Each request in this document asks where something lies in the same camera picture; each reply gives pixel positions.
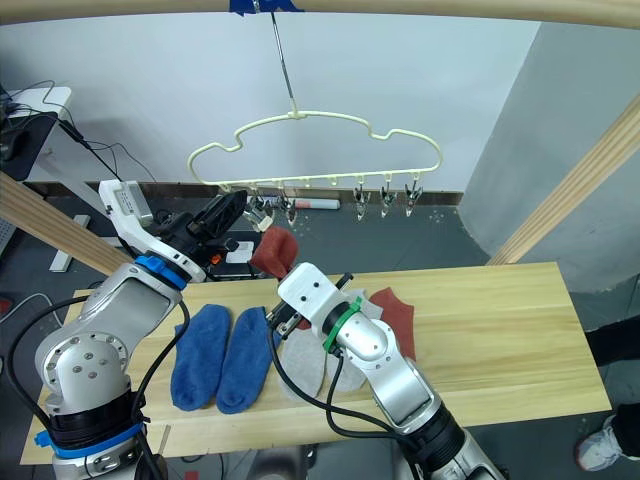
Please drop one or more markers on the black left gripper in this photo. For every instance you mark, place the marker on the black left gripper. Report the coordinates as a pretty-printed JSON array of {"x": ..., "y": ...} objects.
[{"x": 182, "y": 235}]

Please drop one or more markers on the grey sock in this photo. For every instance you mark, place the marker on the grey sock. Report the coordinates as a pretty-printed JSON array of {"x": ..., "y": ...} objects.
[
  {"x": 302, "y": 365},
  {"x": 367, "y": 305}
]

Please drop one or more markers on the red sock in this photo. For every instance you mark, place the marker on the red sock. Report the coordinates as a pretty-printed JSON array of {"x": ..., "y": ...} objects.
[
  {"x": 397, "y": 315},
  {"x": 274, "y": 250}
]

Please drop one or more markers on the metal hanger hook rod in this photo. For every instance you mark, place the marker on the metal hanger hook rod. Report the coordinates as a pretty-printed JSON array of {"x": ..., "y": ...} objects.
[{"x": 282, "y": 60}]

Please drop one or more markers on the blue tape strip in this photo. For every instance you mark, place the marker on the blue tape strip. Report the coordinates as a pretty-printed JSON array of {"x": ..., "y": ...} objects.
[{"x": 240, "y": 6}]

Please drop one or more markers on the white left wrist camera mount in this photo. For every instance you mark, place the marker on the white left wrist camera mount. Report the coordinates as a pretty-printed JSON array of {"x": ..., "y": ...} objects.
[{"x": 125, "y": 205}]

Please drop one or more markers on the metal hanger clip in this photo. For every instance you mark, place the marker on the metal hanger clip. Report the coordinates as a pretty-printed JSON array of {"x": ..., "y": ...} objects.
[
  {"x": 289, "y": 206},
  {"x": 361, "y": 202},
  {"x": 260, "y": 210},
  {"x": 387, "y": 201},
  {"x": 413, "y": 197}
]

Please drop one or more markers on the green zip tie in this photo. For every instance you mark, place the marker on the green zip tie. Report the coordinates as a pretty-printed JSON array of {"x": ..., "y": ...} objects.
[{"x": 345, "y": 316}]

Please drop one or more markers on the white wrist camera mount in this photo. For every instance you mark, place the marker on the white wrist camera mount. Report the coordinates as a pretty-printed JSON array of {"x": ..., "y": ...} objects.
[
  {"x": 125, "y": 205},
  {"x": 307, "y": 292}
]

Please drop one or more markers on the cream plastic clip hanger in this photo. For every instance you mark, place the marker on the cream plastic clip hanger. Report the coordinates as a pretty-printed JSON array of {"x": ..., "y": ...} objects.
[{"x": 320, "y": 114}]

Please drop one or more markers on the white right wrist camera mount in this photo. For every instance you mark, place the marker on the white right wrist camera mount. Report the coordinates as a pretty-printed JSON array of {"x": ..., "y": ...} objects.
[{"x": 307, "y": 292}]

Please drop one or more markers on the person's black trouser leg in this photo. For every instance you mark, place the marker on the person's black trouser leg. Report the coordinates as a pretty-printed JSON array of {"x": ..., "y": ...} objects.
[{"x": 617, "y": 342}]

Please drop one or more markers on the horizontal wooden beam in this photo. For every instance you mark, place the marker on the horizontal wooden beam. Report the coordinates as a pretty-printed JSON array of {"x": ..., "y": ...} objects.
[{"x": 450, "y": 7}]

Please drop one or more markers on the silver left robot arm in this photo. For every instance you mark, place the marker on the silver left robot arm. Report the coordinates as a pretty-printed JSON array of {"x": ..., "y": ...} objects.
[{"x": 95, "y": 345}]

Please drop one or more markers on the slanted wooden beam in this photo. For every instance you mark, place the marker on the slanted wooden beam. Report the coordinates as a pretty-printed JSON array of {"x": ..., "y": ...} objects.
[
  {"x": 575, "y": 180},
  {"x": 55, "y": 220}
]

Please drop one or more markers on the white tube with red end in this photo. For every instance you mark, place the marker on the white tube with red end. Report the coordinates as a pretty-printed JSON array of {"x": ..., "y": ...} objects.
[{"x": 320, "y": 204}]

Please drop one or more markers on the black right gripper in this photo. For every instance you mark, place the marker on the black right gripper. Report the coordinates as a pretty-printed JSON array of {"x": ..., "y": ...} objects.
[{"x": 282, "y": 319}]

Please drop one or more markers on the white sneaker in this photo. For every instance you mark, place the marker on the white sneaker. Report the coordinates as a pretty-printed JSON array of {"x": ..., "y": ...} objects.
[{"x": 597, "y": 442}]

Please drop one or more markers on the black computer mouse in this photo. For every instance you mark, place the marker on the black computer mouse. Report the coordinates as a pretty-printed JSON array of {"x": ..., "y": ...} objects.
[{"x": 10, "y": 146}]

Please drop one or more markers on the white desk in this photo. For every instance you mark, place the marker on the white desk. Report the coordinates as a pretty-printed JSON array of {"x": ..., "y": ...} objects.
[{"x": 35, "y": 100}]

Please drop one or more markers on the blue sock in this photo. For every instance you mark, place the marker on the blue sock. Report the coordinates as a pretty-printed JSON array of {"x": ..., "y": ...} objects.
[
  {"x": 197, "y": 355},
  {"x": 242, "y": 360}
]

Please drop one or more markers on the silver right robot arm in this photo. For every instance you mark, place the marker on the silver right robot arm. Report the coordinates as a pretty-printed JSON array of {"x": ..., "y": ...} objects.
[{"x": 400, "y": 380}]

